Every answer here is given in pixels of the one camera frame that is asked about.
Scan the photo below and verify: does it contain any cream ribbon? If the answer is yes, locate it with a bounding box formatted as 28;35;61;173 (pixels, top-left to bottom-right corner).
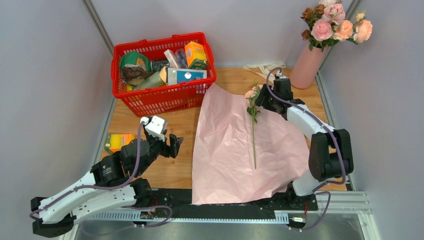
242;62;286;84

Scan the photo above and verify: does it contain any pink cylindrical vase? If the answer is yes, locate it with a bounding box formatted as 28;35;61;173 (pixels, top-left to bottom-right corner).
289;44;328;89

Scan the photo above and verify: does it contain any pink peony flower stem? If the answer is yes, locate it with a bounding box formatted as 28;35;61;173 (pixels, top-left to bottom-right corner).
307;0;346;50

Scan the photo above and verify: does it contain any peach rose flower stem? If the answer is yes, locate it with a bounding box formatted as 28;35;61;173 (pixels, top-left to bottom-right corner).
332;10;373;45

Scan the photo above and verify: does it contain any brown dried rose stem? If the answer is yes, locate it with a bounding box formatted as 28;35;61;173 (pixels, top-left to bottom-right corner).
300;4;325;41

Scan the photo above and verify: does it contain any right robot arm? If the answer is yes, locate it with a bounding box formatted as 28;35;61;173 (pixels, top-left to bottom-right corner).
254;76;354;210

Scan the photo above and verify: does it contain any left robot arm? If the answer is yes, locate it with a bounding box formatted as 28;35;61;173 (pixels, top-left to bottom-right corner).
30;134;184;238

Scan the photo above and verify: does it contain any pale pink flower stem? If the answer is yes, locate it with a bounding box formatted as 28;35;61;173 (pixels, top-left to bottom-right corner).
244;81;263;169

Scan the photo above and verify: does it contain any orange juice box on table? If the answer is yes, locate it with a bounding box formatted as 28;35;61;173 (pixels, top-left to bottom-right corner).
104;133;136;154

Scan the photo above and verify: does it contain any red plastic shopping basket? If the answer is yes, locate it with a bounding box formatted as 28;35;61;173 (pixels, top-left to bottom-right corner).
110;32;217;118

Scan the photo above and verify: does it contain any pink wrapping paper sheet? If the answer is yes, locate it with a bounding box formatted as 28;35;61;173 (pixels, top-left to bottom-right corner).
192;84;309;205

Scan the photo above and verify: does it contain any green bottle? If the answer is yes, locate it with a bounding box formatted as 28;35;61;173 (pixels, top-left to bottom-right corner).
135;71;166;90

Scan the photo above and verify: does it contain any blue white carton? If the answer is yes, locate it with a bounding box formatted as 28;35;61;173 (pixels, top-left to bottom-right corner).
166;67;208;86

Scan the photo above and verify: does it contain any orange box in basket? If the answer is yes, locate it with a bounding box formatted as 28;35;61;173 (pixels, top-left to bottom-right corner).
184;41;208;70

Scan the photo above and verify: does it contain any dark patterned packet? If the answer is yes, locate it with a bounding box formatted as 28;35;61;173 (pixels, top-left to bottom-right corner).
150;59;170;72

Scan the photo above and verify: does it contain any brown snack bag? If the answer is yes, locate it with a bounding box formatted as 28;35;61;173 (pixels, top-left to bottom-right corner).
120;64;154;86

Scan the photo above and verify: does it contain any pink white small box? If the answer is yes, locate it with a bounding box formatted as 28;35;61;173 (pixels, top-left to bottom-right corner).
164;49;182;69

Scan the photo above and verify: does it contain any clear plastic package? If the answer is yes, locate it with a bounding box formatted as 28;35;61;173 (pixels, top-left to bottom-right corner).
175;48;188;69

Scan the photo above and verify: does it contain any green snack bag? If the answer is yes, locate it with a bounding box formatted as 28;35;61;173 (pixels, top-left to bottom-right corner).
119;51;152;72

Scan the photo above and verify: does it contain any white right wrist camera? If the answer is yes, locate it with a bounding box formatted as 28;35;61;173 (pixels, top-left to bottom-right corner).
274;71;288;79

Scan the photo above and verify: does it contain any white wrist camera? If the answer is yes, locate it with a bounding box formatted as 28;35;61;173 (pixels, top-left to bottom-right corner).
140;115;168;142
274;71;288;79

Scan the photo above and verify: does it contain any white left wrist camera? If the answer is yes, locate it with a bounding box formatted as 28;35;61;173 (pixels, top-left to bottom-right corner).
140;115;168;142

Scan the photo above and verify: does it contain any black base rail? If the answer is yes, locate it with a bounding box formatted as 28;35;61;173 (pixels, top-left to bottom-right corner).
93;188;318;224

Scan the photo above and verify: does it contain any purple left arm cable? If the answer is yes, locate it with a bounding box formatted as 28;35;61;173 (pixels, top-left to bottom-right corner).
29;120;174;229

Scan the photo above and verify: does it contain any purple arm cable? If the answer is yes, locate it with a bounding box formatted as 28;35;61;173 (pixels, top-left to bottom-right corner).
29;120;174;229
265;67;347;233

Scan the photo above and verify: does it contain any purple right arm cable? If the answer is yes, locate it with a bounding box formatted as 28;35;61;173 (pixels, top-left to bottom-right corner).
265;67;347;233

